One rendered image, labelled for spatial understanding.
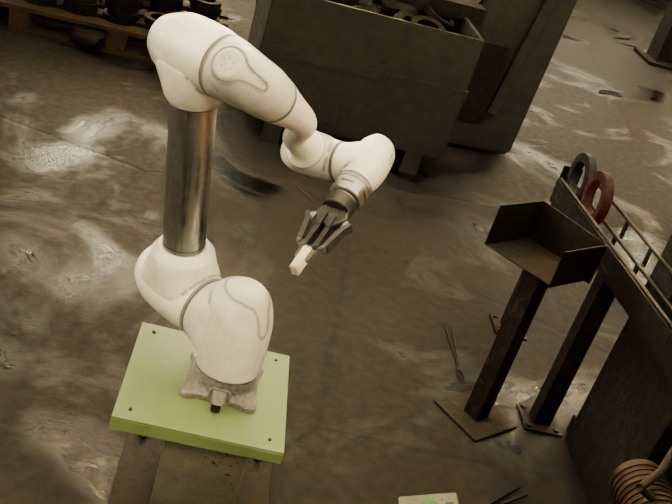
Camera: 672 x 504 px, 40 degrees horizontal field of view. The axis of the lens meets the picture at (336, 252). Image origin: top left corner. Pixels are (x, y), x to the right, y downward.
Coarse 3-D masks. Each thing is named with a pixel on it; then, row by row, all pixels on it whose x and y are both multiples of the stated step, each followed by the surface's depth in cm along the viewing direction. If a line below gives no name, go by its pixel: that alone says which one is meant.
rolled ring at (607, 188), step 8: (592, 176) 309; (600, 176) 303; (608, 176) 300; (592, 184) 309; (608, 184) 298; (584, 192) 312; (592, 192) 311; (608, 192) 297; (584, 200) 311; (592, 200) 312; (600, 200) 298; (608, 200) 297; (600, 208) 297; (608, 208) 297; (592, 216) 302; (600, 216) 299
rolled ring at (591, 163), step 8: (584, 152) 321; (576, 160) 326; (584, 160) 319; (592, 160) 316; (576, 168) 327; (592, 168) 314; (568, 176) 329; (576, 176) 328; (584, 176) 315; (568, 184) 328; (576, 184) 328; (584, 184) 314; (576, 192) 326
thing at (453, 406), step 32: (512, 224) 278; (544, 224) 282; (576, 224) 273; (512, 256) 271; (544, 256) 277; (576, 256) 258; (544, 288) 274; (512, 320) 280; (512, 352) 285; (480, 384) 293; (448, 416) 295; (480, 416) 296
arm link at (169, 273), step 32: (160, 32) 182; (192, 32) 178; (224, 32) 178; (160, 64) 183; (192, 64) 177; (192, 96) 183; (192, 128) 190; (192, 160) 194; (192, 192) 199; (192, 224) 204; (160, 256) 210; (192, 256) 210; (160, 288) 212; (192, 288) 211
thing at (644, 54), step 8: (664, 16) 852; (664, 24) 848; (656, 32) 861; (664, 32) 845; (656, 40) 857; (664, 40) 841; (648, 48) 870; (656, 48) 853; (664, 48) 857; (640, 56) 862; (648, 56) 859; (656, 56) 850; (664, 56) 861; (648, 64) 842; (656, 64) 842; (664, 64) 848
